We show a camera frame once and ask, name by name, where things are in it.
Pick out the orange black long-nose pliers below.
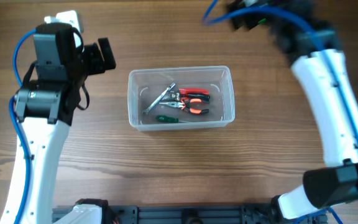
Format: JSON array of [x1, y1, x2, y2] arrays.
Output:
[[159, 98, 209, 115]]

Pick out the red handled snips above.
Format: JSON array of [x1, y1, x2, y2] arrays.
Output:
[[163, 88, 209, 101]]

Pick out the right blue cable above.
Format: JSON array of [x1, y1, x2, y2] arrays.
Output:
[[201, 0, 358, 224]]

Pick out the green handled screwdriver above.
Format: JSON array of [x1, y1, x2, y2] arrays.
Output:
[[155, 115, 187, 123]]

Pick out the blue cable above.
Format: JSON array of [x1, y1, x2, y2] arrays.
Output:
[[8, 28, 38, 224], [201, 0, 358, 224]]

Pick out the silver combination wrench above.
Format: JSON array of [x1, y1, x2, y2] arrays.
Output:
[[142, 83, 176, 114]]

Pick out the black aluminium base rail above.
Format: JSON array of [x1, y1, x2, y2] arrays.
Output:
[[52, 203, 328, 224]]

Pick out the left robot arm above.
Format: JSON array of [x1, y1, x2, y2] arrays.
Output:
[[1, 22, 116, 223]]

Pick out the left blue cable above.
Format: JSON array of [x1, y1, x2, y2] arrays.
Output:
[[8, 28, 38, 224]]

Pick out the clear plastic container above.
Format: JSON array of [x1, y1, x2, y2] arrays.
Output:
[[127, 66, 236, 131]]

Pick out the red black screwdriver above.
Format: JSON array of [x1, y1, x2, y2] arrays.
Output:
[[188, 93, 210, 104]]

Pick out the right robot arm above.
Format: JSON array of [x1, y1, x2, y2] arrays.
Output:
[[227, 1, 358, 223]]

